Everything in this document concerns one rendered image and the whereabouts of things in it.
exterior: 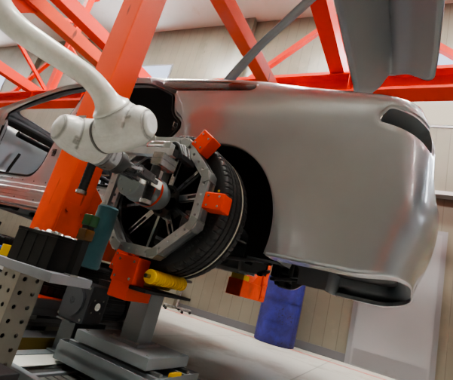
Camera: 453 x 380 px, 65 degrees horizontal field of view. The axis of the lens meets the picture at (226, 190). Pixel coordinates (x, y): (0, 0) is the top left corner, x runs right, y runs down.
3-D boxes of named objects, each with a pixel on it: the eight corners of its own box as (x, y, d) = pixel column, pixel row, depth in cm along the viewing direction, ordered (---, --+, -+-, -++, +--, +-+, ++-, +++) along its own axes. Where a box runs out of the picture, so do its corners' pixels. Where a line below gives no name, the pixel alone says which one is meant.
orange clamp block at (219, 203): (209, 213, 148) (228, 216, 143) (200, 207, 141) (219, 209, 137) (214, 197, 150) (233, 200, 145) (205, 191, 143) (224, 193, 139)
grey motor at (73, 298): (130, 358, 187) (151, 290, 196) (65, 362, 152) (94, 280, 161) (105, 347, 196) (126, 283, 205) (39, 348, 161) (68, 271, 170)
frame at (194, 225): (192, 269, 140) (227, 145, 155) (183, 266, 135) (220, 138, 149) (96, 245, 167) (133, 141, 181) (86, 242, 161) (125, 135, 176)
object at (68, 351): (193, 394, 155) (200, 370, 157) (142, 407, 125) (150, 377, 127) (111, 357, 179) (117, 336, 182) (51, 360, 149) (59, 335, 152)
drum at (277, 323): (298, 348, 537) (310, 286, 562) (288, 350, 485) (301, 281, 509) (260, 336, 564) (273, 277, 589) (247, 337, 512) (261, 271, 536)
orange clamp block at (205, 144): (206, 160, 158) (221, 145, 158) (198, 152, 152) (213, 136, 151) (198, 151, 162) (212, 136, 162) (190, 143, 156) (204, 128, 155)
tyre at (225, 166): (249, 145, 181) (144, 165, 208) (230, 121, 161) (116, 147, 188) (247, 278, 156) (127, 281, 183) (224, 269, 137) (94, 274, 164)
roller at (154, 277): (188, 292, 162) (191, 280, 163) (148, 284, 137) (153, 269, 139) (178, 289, 165) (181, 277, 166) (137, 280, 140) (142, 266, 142)
